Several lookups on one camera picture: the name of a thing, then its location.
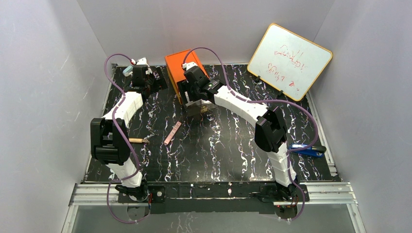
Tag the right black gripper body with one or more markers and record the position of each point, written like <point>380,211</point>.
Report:
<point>187,95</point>

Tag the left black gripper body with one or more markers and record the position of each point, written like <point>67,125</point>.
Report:
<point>154,83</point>

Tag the clear plastic drawer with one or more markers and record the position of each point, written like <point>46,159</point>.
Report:
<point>201,107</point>

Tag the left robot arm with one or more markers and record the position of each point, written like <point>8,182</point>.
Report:
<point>110,143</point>

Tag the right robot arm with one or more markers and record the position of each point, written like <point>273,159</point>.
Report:
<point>270,129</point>

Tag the wooden makeup brush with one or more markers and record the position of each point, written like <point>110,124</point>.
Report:
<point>138,140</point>

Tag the orange drawer organizer box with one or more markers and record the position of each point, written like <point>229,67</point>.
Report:
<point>174,68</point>

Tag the pink lipstick box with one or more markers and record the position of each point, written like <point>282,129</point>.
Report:
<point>172,133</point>

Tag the yellow framed whiteboard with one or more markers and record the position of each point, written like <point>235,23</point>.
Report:
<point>288,62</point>

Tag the blue black stapler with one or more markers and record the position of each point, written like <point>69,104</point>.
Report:
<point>314,151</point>

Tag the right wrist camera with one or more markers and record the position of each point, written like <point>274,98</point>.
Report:
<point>189,65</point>

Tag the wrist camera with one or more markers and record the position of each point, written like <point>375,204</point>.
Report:
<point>142,61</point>
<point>189,65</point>

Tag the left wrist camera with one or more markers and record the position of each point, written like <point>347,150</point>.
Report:
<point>142,61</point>

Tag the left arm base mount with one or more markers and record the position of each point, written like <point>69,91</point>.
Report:
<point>143,194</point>

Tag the aluminium rail frame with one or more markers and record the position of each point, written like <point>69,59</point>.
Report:
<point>329,207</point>

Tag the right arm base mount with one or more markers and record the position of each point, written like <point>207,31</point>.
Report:
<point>276,192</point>

